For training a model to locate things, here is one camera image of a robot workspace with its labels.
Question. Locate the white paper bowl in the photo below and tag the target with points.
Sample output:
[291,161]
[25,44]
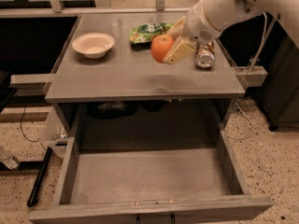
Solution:
[93,45]

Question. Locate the green chip bag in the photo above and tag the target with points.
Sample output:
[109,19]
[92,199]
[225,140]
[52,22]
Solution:
[146,32]

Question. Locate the orange fruit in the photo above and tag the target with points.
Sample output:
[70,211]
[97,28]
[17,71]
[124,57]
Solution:
[160,45]

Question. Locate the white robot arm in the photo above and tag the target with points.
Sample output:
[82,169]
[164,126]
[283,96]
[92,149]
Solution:
[225,13]

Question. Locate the grey counter cabinet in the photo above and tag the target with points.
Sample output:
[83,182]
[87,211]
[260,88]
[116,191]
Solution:
[130,98]

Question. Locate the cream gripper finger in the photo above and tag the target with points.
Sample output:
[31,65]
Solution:
[182,48]
[177,29]

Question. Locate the black pole on floor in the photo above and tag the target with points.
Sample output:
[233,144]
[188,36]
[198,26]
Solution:
[39,178]

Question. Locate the gold soda can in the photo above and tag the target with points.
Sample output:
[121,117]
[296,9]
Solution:
[205,56]

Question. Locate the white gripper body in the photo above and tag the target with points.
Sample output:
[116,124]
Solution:
[196,29]

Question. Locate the open grey drawer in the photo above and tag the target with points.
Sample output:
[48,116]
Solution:
[185,186]

